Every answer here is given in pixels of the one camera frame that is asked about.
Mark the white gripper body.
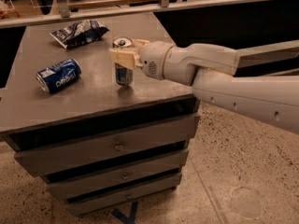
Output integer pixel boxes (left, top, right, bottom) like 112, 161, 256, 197
139, 41, 174, 80

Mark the silver redbull can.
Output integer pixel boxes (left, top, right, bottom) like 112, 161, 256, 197
112, 36, 133, 86

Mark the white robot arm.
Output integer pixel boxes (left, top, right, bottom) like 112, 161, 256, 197
109, 39, 299, 133

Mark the blue pepsi can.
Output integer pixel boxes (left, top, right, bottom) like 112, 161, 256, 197
36, 59, 81, 93

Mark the crumpled blue chip bag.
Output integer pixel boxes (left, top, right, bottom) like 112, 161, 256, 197
50, 20, 109, 49

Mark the grey drawer cabinet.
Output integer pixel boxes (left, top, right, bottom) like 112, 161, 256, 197
0, 13, 199, 206

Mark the top grey drawer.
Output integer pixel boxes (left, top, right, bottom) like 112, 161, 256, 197
15, 113, 198, 176

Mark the grey drawer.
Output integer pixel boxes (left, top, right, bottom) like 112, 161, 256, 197
65, 173, 182, 216
46, 148, 189, 201
15, 113, 198, 176

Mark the middle grey drawer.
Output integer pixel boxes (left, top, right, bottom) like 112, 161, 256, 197
46, 148, 189, 201

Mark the bottom grey drawer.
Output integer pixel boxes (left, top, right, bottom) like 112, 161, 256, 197
65, 173, 182, 216

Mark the metal frame railing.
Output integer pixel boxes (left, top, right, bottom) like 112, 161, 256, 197
0, 0, 299, 30

